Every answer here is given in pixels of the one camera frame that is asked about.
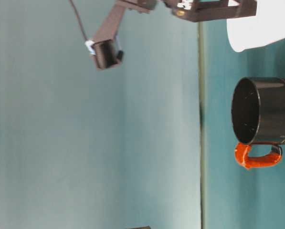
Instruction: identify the white paper cup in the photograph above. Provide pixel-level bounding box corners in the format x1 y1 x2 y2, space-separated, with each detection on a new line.
226 0 285 53

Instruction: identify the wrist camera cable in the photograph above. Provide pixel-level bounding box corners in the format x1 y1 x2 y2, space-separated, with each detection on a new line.
69 0 89 43

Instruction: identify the black cup holder red handle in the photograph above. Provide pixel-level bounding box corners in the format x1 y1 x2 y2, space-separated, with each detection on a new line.
231 76 285 170

